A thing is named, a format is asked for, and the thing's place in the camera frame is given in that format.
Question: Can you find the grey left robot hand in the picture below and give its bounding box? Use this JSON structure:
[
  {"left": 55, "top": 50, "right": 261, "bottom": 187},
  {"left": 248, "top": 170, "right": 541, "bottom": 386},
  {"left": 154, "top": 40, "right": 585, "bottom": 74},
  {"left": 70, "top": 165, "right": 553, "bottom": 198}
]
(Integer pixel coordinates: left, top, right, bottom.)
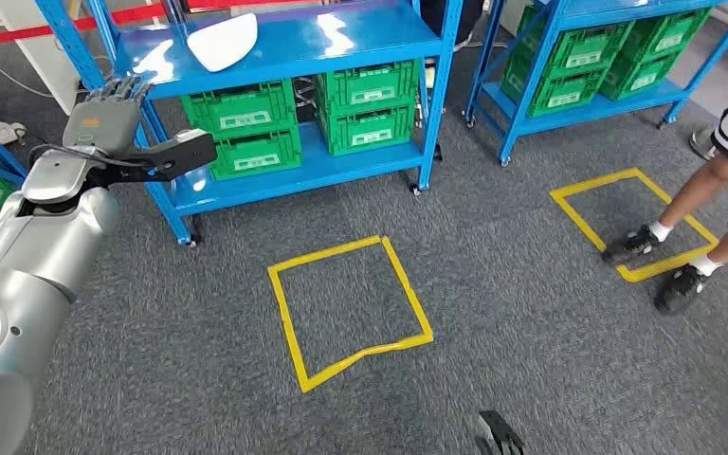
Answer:
[{"left": 62, "top": 75, "right": 153, "bottom": 158}]

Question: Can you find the white curved plastic part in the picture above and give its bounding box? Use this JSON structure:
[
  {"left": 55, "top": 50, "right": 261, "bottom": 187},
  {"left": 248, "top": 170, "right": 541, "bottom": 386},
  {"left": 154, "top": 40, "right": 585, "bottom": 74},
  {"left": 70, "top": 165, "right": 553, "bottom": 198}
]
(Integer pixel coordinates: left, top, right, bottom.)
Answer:
[{"left": 186, "top": 12, "right": 260, "bottom": 73}]

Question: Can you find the white panel board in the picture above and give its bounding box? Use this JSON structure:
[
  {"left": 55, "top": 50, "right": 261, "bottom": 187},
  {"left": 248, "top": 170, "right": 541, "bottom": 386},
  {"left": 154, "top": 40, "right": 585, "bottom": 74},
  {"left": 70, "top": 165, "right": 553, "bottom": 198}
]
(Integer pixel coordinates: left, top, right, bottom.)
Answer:
[{"left": 0, "top": 0, "right": 83, "bottom": 118}]

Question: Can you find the red barrier tape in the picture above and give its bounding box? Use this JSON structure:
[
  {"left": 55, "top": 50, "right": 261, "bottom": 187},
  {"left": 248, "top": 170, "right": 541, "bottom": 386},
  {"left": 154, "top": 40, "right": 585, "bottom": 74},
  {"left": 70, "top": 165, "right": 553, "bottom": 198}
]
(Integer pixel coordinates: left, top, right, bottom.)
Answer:
[{"left": 0, "top": 0, "right": 340, "bottom": 50}]

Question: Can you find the person's foot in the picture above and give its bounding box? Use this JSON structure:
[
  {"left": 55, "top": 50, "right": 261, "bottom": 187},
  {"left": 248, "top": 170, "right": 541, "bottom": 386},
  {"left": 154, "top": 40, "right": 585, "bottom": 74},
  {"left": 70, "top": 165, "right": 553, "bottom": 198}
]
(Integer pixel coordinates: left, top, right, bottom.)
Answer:
[{"left": 689, "top": 127, "right": 720, "bottom": 163}]

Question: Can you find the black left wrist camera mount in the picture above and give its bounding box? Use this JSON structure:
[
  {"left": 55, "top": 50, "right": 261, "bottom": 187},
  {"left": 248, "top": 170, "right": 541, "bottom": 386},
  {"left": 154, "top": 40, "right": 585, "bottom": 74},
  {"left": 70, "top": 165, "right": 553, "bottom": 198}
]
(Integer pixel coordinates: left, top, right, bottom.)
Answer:
[{"left": 87, "top": 128, "right": 218, "bottom": 190}]

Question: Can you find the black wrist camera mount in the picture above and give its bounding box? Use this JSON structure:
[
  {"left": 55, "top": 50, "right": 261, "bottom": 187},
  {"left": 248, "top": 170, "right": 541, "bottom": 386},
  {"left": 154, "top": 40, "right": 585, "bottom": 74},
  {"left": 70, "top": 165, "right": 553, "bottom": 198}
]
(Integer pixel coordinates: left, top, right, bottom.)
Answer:
[
  {"left": 475, "top": 410, "right": 527, "bottom": 455},
  {"left": 87, "top": 128, "right": 218, "bottom": 190}
]

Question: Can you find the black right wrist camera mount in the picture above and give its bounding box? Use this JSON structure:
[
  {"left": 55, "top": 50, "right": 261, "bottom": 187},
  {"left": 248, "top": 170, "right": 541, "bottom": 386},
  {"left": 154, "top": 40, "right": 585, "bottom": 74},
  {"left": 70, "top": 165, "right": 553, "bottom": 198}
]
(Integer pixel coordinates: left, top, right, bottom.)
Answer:
[{"left": 475, "top": 410, "right": 527, "bottom": 455}]

